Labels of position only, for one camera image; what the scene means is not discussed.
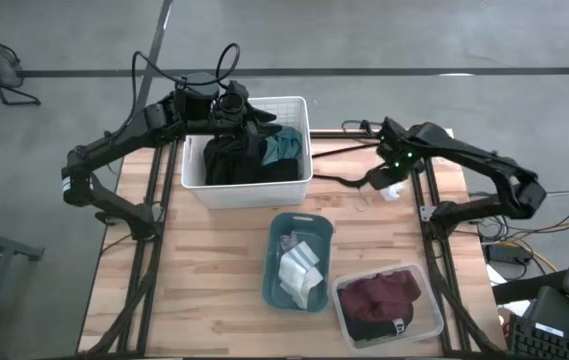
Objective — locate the maroon cloth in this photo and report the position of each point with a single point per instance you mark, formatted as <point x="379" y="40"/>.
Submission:
<point x="379" y="297"/>

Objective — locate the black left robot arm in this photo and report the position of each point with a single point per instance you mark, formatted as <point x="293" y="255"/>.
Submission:
<point x="114" y="140"/>

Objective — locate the white striped cloth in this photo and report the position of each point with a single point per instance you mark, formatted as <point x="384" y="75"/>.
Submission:
<point x="299" y="275"/>

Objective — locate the clear plastic bin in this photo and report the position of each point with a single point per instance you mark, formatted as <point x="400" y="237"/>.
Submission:
<point x="429" y="325"/>

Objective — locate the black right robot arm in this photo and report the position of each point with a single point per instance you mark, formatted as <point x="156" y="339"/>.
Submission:
<point x="484" y="165"/>

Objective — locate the small white cloth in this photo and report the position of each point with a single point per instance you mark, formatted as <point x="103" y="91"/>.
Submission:
<point x="394" y="191"/>

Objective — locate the teal plastic bin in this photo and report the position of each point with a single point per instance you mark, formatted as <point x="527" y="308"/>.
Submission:
<point x="276" y="295"/>

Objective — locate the teal cloth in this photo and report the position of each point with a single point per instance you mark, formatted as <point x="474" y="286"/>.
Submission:
<point x="284" y="145"/>

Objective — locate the white perforated plastic basket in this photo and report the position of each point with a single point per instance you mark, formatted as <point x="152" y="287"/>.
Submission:
<point x="249" y="190"/>

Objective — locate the black cloth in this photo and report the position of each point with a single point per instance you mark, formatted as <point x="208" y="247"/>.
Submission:
<point x="236" y="160"/>

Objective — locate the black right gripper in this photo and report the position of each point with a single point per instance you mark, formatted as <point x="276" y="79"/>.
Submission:
<point x="399" y="147"/>

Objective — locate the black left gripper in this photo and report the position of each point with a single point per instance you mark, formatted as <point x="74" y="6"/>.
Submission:
<point x="229" y="107"/>

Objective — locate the grey patterned cloth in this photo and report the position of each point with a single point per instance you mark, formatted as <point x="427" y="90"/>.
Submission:
<point x="291" y="240"/>

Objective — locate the black keyboard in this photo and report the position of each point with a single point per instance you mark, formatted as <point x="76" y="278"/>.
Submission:
<point x="549" y="342"/>

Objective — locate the black aluminium frame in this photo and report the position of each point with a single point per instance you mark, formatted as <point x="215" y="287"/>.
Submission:
<point x="151" y="250"/>

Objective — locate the black power strip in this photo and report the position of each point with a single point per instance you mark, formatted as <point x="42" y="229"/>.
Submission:
<point x="508" y="253"/>

